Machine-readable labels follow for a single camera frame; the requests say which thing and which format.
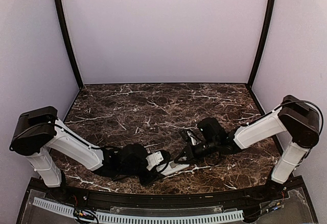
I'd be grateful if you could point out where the left black frame post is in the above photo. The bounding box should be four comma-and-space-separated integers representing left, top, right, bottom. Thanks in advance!
54, 0, 84, 89

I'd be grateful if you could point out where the black frame post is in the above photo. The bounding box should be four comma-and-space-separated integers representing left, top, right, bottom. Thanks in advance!
247, 0, 275, 90
54, 0, 84, 89

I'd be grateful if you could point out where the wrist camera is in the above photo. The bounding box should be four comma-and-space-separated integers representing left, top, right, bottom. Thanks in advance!
179, 129, 203, 146
146, 150, 171, 173

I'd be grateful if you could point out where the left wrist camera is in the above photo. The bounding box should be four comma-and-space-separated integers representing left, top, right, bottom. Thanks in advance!
146, 150, 171, 173

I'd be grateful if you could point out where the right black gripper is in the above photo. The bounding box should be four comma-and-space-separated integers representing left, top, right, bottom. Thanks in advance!
174, 138, 219, 165

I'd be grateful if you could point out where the black front rail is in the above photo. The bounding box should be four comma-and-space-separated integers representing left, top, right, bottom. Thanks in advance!
28, 177, 307, 212

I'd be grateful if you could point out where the white remote control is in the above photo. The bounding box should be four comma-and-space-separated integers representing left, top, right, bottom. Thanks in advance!
156, 161, 190, 177

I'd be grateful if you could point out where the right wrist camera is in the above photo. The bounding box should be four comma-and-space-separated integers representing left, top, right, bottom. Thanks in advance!
179, 129, 203, 146

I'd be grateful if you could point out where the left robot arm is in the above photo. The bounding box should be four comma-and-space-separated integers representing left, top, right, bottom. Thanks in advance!
9, 106, 171, 202

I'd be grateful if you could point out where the grey battery cover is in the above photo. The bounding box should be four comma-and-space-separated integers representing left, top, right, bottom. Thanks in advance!
169, 162, 182, 169

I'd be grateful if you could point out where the right black frame post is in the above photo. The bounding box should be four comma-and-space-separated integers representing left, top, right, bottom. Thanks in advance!
247, 0, 275, 90

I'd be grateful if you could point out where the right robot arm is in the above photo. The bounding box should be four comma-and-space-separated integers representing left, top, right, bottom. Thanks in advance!
174, 95, 324, 201

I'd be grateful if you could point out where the white slotted cable duct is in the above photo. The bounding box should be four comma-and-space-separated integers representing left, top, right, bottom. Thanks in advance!
33, 197, 244, 224

